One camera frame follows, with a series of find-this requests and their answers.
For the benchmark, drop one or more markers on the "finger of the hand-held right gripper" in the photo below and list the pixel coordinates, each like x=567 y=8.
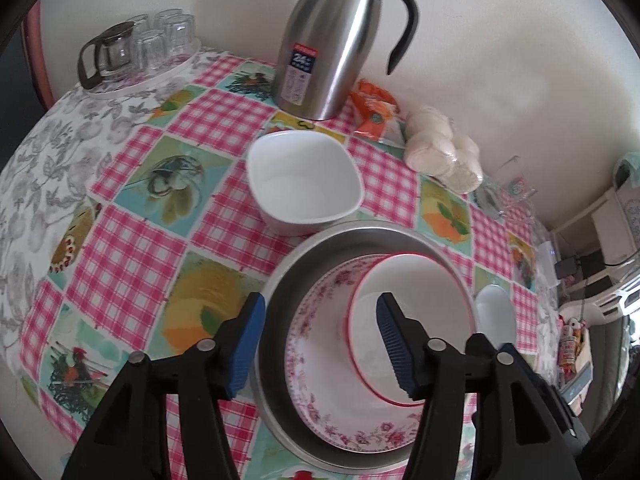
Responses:
x=515 y=352

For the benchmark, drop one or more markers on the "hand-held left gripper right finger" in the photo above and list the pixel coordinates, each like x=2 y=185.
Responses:
x=395 y=350

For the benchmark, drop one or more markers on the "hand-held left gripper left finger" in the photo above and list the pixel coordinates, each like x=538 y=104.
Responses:
x=247 y=345

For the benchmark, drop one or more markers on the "white strawberry print bowl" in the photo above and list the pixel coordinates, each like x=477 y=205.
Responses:
x=425 y=290

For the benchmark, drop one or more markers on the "stainless steel plate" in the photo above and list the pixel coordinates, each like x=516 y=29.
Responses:
x=280 y=285

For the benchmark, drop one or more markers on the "white floral rimmed plate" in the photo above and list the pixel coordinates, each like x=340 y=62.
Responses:
x=320 y=350

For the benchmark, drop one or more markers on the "blue flat object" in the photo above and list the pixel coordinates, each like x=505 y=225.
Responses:
x=577 y=385

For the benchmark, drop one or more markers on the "light blue bowl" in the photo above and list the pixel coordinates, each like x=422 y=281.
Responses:
x=492 y=310

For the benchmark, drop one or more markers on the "white plastic chair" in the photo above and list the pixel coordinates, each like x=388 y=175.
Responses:
x=600 y=305

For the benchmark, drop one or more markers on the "black charger adapter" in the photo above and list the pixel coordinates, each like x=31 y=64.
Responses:
x=566 y=268

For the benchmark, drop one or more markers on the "pink checked printed tablecloth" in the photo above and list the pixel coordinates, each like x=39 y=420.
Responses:
x=140 y=240

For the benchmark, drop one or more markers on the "clear plastic wrapper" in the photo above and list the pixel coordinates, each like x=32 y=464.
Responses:
x=505 y=195

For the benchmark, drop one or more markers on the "white cabinet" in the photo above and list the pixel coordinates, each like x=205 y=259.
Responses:
x=617 y=230

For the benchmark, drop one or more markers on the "small white square bowl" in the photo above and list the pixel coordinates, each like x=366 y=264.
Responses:
x=300 y=180

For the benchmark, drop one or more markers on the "bag of white steamed buns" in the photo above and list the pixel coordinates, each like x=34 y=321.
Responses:
x=430 y=150

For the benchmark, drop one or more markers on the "orange snack packet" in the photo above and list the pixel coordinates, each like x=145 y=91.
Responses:
x=375 y=110

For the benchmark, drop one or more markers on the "white round tray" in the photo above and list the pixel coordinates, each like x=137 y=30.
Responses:
x=150 y=77

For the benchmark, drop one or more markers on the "stainless steel thermos carafe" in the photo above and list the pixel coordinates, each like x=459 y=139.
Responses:
x=320 y=50

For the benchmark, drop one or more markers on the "small clear drinking glass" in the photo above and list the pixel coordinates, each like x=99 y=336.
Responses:
x=140 y=22
x=180 y=35
x=167 y=16
x=150 y=50

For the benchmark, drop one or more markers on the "red panel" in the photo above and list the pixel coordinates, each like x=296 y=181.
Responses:
x=39 y=60

